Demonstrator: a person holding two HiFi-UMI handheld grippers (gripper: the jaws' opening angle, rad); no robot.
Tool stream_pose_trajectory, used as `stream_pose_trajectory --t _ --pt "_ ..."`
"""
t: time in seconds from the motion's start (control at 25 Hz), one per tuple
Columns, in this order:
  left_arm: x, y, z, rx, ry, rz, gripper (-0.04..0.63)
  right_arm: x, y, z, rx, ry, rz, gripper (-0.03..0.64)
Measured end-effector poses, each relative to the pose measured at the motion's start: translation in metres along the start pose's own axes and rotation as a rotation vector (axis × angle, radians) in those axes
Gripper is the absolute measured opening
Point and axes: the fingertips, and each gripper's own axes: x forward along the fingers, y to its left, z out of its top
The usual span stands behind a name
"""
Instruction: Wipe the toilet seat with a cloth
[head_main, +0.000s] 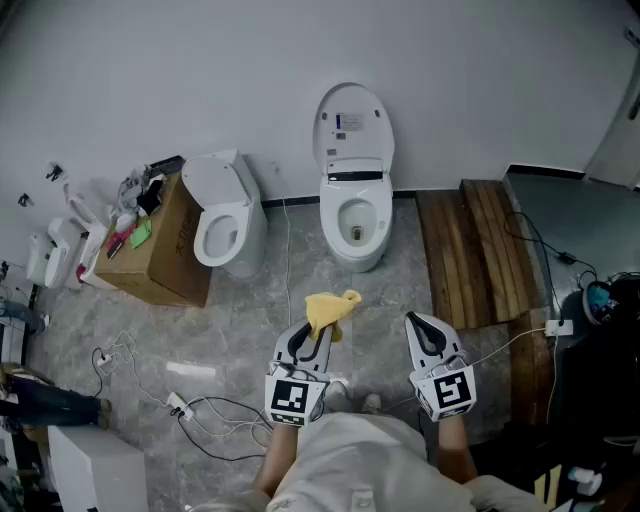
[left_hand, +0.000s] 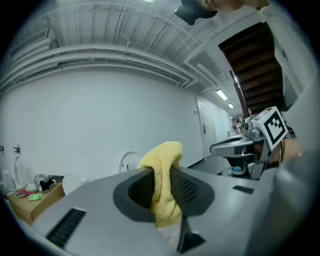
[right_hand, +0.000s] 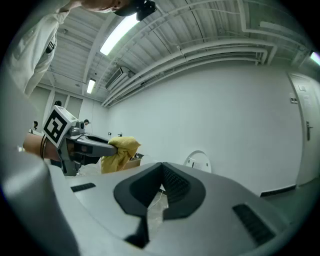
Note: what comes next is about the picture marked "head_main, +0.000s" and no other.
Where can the white toilet with tank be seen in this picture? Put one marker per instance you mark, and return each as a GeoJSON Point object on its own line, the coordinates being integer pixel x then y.
{"type": "Point", "coordinates": [225, 175]}

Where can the black wall bracket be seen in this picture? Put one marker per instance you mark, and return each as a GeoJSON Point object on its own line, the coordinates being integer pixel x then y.
{"type": "Point", "coordinates": [55, 171]}
{"type": "Point", "coordinates": [25, 200]}

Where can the white bottle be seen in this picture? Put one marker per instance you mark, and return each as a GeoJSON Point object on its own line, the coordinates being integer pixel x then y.
{"type": "Point", "coordinates": [585, 481]}

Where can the grey door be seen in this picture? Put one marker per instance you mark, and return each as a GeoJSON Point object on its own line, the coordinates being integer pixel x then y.
{"type": "Point", "coordinates": [612, 140]}

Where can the large cardboard box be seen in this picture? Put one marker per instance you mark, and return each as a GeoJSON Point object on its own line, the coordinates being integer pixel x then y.
{"type": "Point", "coordinates": [165, 260]}

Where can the long white power strip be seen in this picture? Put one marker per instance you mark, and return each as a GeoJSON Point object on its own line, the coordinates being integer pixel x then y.
{"type": "Point", "coordinates": [181, 406]}

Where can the white toilet lid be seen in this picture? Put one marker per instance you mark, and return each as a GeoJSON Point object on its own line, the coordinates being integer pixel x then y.
{"type": "Point", "coordinates": [352, 145]}

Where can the person's beige shirt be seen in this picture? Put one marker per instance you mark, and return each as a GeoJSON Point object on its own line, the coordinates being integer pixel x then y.
{"type": "Point", "coordinates": [360, 465]}

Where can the dark wooden board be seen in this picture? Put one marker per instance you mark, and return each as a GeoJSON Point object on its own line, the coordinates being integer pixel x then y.
{"type": "Point", "coordinates": [530, 370]}

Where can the yellow cloth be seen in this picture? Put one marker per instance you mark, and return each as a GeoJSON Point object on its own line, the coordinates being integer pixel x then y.
{"type": "Point", "coordinates": [327, 307]}

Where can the pink item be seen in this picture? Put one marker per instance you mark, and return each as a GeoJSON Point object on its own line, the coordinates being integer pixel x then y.
{"type": "Point", "coordinates": [120, 236]}

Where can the person's right forearm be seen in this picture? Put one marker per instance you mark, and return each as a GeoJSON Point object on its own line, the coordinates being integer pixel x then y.
{"type": "Point", "coordinates": [455, 450]}

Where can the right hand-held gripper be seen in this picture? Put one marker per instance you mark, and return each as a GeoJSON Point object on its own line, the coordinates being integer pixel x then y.
{"type": "Point", "coordinates": [450, 392]}

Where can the person's shoe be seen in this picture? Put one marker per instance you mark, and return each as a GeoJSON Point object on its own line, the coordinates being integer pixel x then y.
{"type": "Point", "coordinates": [372, 404]}
{"type": "Point", "coordinates": [336, 397]}

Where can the wooden plank platform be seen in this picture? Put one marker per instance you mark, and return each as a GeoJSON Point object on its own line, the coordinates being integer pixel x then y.
{"type": "Point", "coordinates": [465, 250]}

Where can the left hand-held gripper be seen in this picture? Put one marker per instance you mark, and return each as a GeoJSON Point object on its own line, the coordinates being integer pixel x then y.
{"type": "Point", "coordinates": [287, 397]}

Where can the crumpled white wrapping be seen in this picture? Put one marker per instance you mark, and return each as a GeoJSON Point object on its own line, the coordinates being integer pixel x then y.
{"type": "Point", "coordinates": [131, 187]}

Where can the person's right shoe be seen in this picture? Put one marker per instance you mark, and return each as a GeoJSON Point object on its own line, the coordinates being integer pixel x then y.
{"type": "Point", "coordinates": [372, 404]}

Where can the person's left forearm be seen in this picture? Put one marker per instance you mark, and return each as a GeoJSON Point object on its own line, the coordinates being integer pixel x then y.
{"type": "Point", "coordinates": [277, 460]}

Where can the black pouch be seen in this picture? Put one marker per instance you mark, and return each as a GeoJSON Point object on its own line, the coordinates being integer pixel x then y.
{"type": "Point", "coordinates": [150, 197]}

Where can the person's left shoe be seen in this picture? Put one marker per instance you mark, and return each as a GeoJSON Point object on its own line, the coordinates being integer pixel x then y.
{"type": "Point", "coordinates": [336, 397]}

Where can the white toilet bowl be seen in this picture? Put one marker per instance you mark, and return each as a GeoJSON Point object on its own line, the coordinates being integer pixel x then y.
{"type": "Point", "coordinates": [357, 262]}

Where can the green card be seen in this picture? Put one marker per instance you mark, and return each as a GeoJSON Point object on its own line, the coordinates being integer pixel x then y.
{"type": "Point", "coordinates": [141, 235]}

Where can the teal and white device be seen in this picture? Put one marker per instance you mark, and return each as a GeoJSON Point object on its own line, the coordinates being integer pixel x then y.
{"type": "Point", "coordinates": [597, 299]}

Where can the white plug adapter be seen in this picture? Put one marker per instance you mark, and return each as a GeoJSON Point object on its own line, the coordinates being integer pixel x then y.
{"type": "Point", "coordinates": [105, 360]}

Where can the small white power strip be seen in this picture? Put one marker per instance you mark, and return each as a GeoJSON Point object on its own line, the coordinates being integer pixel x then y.
{"type": "Point", "coordinates": [559, 327]}

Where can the white box cabinet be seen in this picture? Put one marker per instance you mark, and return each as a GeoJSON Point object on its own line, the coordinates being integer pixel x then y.
{"type": "Point", "coordinates": [95, 475]}

